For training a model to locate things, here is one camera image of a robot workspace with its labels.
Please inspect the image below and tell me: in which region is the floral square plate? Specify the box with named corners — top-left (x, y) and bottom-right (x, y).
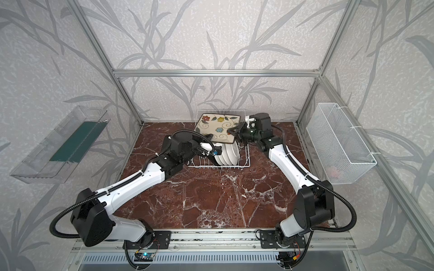
top-left (194, 113), bottom-right (241, 144)
top-left (205, 134), bottom-right (219, 166)

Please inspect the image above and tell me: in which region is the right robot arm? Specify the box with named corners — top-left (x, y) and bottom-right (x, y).
top-left (228, 113), bottom-right (335, 241)

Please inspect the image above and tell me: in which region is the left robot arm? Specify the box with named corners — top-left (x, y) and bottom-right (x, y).
top-left (71, 130), bottom-right (222, 247)

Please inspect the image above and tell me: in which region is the white round plate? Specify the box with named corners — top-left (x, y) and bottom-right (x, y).
top-left (220, 143), bottom-right (232, 166)
top-left (226, 141), bottom-right (240, 166)
top-left (225, 144), bottom-right (238, 166)
top-left (214, 143), bottom-right (226, 166)

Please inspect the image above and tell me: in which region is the pink object in basket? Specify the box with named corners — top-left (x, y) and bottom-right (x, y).
top-left (327, 167), bottom-right (342, 180)

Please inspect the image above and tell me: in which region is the green circuit board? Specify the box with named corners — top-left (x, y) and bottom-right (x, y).
top-left (134, 251), bottom-right (156, 262)

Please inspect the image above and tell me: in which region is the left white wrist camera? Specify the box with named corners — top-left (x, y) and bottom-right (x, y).
top-left (200, 142), bottom-right (218, 156)

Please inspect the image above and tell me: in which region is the white wire dish rack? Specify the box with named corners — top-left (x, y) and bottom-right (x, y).
top-left (188, 109), bottom-right (250, 168)

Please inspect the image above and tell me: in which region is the aluminium mounting rail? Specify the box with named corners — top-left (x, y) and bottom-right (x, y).
top-left (69, 227), bottom-right (357, 253)

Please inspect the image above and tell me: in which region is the white mesh wall basket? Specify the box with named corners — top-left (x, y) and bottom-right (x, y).
top-left (306, 103), bottom-right (377, 185)

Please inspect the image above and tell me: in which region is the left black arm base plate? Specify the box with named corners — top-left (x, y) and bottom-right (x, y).
top-left (123, 230), bottom-right (172, 250)

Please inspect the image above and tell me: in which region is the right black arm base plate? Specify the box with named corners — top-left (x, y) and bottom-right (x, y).
top-left (255, 229), bottom-right (306, 249)

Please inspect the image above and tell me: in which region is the aluminium frame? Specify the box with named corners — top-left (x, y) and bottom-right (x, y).
top-left (67, 1), bottom-right (434, 253)

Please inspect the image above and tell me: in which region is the clear plastic wall bin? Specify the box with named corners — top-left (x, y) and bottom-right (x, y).
top-left (10, 106), bottom-right (110, 184)

